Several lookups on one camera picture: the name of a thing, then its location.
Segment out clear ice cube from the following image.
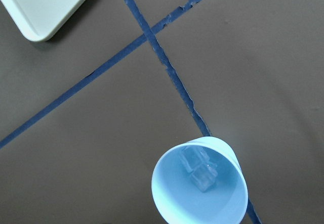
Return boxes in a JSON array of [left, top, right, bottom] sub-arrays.
[[190, 164, 218, 192], [179, 146, 210, 173]]

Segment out light blue plastic cup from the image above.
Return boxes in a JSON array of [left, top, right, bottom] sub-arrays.
[[151, 137, 249, 223]]

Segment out cream bear tray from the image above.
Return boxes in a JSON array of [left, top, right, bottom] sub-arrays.
[[1, 0, 85, 42]]

